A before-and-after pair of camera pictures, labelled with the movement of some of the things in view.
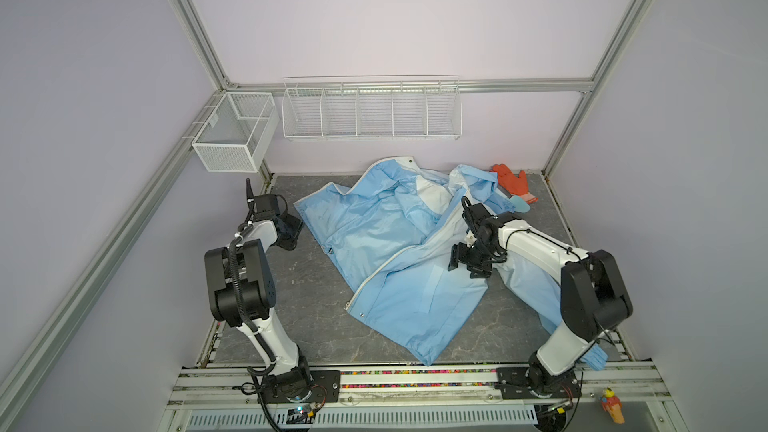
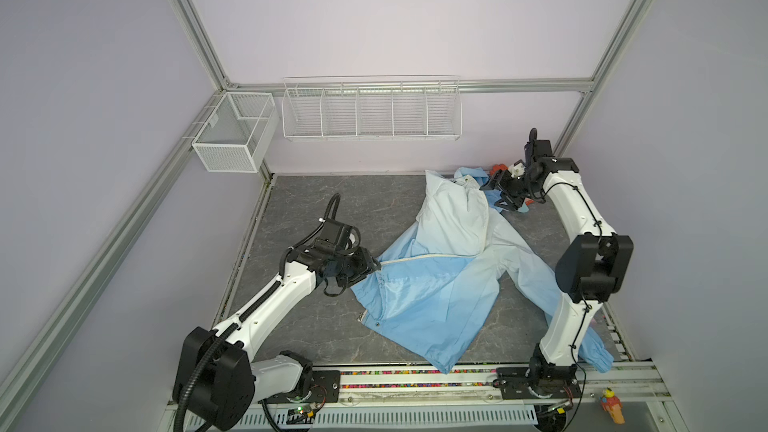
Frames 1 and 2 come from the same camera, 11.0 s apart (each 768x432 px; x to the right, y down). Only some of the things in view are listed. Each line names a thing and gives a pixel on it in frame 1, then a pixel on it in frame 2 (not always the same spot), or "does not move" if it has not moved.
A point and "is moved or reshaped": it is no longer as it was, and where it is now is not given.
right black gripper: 457,255 → 499,181
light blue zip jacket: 390,235 is moved or reshaped
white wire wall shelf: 376,107 does not move
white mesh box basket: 238,132 does not move
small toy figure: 612,403 does not move
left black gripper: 297,224 → 365,266
